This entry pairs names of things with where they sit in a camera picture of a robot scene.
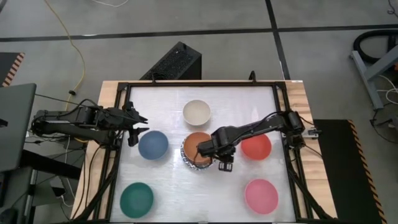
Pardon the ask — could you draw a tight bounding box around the black flexible hose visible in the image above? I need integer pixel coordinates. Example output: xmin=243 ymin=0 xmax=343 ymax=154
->
xmin=353 ymin=29 xmax=398 ymax=65

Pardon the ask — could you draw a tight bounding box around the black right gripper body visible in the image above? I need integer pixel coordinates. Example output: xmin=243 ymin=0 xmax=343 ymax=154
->
xmin=197 ymin=138 xmax=237 ymax=172

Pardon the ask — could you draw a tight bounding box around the blue plastic bowl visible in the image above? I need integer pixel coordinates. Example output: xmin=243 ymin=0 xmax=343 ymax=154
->
xmin=138 ymin=130 xmax=169 ymax=161

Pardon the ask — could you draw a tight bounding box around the orange-tan plastic bowl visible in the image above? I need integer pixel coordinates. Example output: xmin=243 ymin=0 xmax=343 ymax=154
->
xmin=183 ymin=132 xmax=214 ymax=166

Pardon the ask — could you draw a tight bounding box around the cream plastic bowl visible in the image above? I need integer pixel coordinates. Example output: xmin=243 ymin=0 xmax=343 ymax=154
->
xmin=182 ymin=99 xmax=211 ymax=127

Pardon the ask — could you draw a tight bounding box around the black metal stand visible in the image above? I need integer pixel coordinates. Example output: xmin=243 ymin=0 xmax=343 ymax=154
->
xmin=0 ymin=149 xmax=83 ymax=224

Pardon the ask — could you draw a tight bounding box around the red-orange plastic bowl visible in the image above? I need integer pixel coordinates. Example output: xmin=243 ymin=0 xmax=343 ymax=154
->
xmin=241 ymin=133 xmax=272 ymax=161

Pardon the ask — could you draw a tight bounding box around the grey metal stand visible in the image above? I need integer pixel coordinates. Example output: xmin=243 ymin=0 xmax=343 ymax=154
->
xmin=349 ymin=46 xmax=398 ymax=110

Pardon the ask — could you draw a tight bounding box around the blue patterned paper bowl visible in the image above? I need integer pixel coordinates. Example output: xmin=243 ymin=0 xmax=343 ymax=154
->
xmin=180 ymin=141 xmax=216 ymax=171

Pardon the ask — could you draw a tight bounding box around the grey monitor panel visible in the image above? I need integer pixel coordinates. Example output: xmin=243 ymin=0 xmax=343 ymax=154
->
xmin=0 ymin=83 xmax=37 ymax=174

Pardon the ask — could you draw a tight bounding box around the pink plastic bowl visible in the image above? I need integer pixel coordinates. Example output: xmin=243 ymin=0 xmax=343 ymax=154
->
xmin=244 ymin=178 xmax=279 ymax=215

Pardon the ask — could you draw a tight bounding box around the black hazard-striped floor mat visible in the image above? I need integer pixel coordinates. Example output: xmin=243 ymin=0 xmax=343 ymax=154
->
xmin=0 ymin=52 xmax=25 ymax=88
xmin=312 ymin=119 xmax=388 ymax=224

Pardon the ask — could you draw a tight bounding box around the silver metal bracket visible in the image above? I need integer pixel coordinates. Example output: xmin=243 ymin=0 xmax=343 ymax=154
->
xmin=303 ymin=127 xmax=323 ymax=138

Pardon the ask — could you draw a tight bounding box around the green plastic bowl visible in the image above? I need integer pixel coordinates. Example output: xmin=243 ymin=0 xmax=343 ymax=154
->
xmin=119 ymin=182 xmax=154 ymax=218

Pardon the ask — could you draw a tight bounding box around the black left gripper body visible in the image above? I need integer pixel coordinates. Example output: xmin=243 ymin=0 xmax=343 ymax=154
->
xmin=123 ymin=101 xmax=141 ymax=147

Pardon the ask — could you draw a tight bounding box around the yellow floor cable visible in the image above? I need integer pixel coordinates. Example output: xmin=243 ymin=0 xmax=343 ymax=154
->
xmin=43 ymin=0 xmax=86 ymax=121

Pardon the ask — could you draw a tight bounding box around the black computer tower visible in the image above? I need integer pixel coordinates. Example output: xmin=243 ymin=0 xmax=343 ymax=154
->
xmin=139 ymin=41 xmax=202 ymax=81

